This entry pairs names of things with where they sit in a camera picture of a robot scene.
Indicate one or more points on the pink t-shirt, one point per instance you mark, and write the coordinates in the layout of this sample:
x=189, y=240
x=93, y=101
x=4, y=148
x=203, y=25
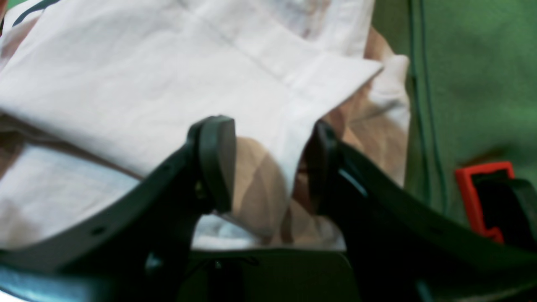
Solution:
x=96, y=93

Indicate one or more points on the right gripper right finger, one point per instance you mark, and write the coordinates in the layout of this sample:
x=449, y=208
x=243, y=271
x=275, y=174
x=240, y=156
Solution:
x=399, y=249

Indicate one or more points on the grey-green table cloth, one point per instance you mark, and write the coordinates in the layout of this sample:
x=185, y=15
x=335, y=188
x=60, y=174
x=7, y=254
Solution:
x=472, y=85

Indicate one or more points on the red black right clamp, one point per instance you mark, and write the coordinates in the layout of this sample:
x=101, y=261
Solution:
x=498, y=205

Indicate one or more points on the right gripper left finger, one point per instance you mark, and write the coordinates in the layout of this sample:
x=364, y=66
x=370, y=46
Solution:
x=136, y=249

